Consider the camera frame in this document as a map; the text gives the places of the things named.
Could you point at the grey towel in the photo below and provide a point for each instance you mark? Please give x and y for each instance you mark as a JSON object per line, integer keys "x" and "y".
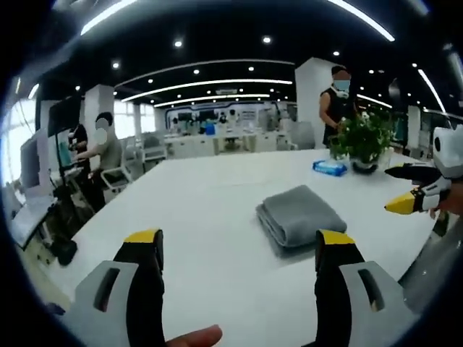
{"x": 302, "y": 217}

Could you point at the person's right hand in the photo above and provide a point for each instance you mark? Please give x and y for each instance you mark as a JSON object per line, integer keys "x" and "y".
{"x": 439, "y": 209}

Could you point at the person's left hand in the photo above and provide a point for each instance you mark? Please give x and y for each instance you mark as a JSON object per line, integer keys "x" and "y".
{"x": 197, "y": 337}

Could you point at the potted green plant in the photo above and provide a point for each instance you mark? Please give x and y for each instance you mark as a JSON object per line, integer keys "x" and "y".
{"x": 363, "y": 139}

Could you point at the blue wet wipes packet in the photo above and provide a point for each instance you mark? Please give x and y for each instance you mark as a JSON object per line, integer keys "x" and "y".
{"x": 329, "y": 167}

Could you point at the black bag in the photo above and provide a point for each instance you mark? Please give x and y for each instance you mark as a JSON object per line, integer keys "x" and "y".
{"x": 67, "y": 251}

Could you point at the white office chair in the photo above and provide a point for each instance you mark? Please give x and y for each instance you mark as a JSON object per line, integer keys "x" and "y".
{"x": 115, "y": 177}

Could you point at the black monitor screen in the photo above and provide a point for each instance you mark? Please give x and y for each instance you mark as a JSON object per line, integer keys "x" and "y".
{"x": 64, "y": 115}

